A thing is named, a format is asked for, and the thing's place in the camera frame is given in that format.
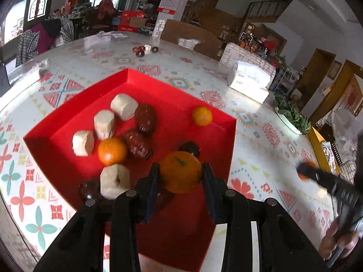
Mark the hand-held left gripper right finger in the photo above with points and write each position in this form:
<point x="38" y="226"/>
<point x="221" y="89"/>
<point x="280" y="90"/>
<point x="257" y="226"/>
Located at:
<point x="206" y="187"/>

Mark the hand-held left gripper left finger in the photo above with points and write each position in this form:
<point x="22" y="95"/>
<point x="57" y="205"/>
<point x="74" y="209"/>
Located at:
<point x="154" y="187"/>

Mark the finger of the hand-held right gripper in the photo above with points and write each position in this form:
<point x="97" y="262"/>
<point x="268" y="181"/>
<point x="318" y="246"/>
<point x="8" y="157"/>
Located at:
<point x="329" y="180"/>

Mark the dark brown round fruit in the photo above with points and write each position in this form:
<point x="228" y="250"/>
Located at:
<point x="166" y="199"/>
<point x="190" y="148"/>
<point x="90" y="189"/>

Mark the orange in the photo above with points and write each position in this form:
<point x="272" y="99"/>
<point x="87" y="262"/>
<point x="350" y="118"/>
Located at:
<point x="180" y="172"/>
<point x="304" y="176"/>
<point x="112" y="151"/>
<point x="202" y="116"/>

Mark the white yam piece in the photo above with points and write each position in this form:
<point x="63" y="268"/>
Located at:
<point x="115" y="181"/>
<point x="104" y="124"/>
<point x="124" y="106"/>
<point x="83" y="143"/>

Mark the dark red jujube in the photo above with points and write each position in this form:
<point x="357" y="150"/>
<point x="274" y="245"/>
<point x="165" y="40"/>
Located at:
<point x="145" y="118"/>
<point x="138" y="144"/>

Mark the red tray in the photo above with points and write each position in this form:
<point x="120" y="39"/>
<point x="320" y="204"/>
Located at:
<point x="170" y="124"/>

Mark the person's right hand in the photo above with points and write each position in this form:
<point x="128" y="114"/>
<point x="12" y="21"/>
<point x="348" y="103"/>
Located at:
<point x="330" y="242"/>

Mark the yellow tray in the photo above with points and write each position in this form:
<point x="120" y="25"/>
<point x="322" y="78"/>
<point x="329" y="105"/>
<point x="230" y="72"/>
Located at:
<point x="317" y="147"/>

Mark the patterned tablecloth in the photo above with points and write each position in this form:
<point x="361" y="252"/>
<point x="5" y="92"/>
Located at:
<point x="255" y="147"/>

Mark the white plate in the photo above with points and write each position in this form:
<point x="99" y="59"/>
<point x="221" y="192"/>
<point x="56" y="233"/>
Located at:
<point x="289" y="124"/>

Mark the plate of green vegetables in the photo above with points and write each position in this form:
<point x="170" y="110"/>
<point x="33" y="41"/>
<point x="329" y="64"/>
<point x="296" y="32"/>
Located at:
<point x="292" y="113"/>

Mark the wooden door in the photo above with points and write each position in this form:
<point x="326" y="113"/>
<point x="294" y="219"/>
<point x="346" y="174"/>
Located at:
<point x="317" y="76"/>

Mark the white tissue pack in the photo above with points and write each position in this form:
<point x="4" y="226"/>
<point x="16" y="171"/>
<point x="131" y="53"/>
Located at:
<point x="249" y="83"/>

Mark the small dark candy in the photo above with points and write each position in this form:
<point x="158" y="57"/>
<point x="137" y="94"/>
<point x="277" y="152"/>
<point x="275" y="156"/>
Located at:
<point x="154" y="49"/>
<point x="139" y="53"/>

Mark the small red candy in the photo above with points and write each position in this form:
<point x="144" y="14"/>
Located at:
<point x="137" y="48"/>

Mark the small white candy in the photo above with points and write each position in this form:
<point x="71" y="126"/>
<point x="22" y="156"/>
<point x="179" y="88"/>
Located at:
<point x="147" y="47"/>

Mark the shelf of goods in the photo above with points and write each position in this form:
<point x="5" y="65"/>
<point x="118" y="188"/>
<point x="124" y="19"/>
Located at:
<point x="261" y="41"/>

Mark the brown wooden chair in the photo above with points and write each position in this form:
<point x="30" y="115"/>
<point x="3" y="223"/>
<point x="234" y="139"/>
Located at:
<point x="187" y="32"/>

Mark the white paper sheet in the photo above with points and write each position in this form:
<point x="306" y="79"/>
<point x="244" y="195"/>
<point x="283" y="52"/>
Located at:
<point x="113" y="35"/>

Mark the red cardboard box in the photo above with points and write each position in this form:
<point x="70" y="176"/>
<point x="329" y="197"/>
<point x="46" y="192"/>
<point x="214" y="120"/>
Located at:
<point x="132" y="21"/>

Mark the wooden staircase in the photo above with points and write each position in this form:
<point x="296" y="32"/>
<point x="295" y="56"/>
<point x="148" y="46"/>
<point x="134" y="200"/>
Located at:
<point x="269" y="10"/>

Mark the magenta jacket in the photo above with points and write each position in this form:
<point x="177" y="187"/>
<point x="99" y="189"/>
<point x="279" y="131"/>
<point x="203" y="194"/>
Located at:
<point x="44" y="35"/>

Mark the checkered cloth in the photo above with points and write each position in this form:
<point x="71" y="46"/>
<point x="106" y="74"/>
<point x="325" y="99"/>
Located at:
<point x="27" y="46"/>

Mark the lattice window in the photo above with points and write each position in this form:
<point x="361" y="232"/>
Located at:
<point x="28" y="5"/>

